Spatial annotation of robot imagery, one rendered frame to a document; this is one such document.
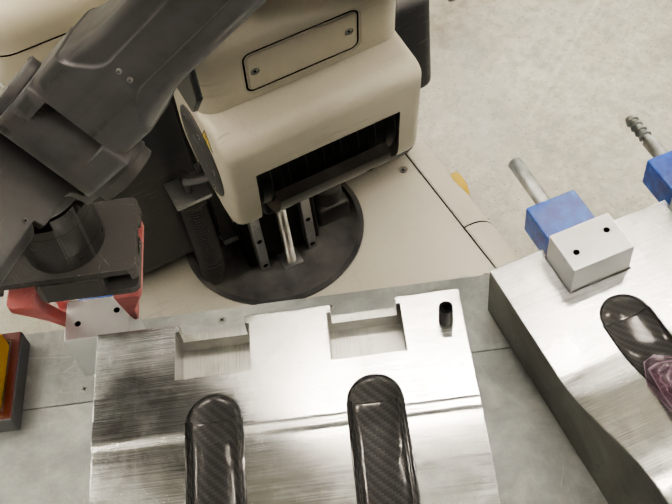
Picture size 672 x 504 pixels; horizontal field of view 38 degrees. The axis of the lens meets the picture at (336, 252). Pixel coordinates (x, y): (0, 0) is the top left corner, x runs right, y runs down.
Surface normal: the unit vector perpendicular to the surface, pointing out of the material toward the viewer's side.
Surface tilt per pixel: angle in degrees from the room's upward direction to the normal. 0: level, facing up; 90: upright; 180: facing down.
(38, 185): 45
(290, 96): 8
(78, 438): 0
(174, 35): 84
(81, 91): 84
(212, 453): 4
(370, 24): 98
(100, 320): 0
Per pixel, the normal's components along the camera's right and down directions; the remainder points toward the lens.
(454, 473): -0.09, -0.54
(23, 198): 0.59, -0.26
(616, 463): -0.92, 0.36
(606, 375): -0.18, -0.75
